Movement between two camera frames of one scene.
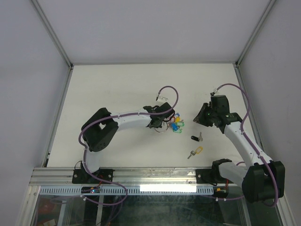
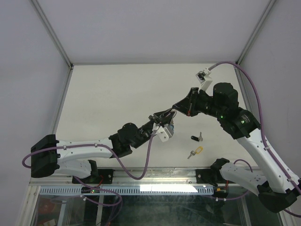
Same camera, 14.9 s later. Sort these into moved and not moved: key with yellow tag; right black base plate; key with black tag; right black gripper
Moved: right black gripper
Not moved: key with black tag; right black base plate; key with yellow tag
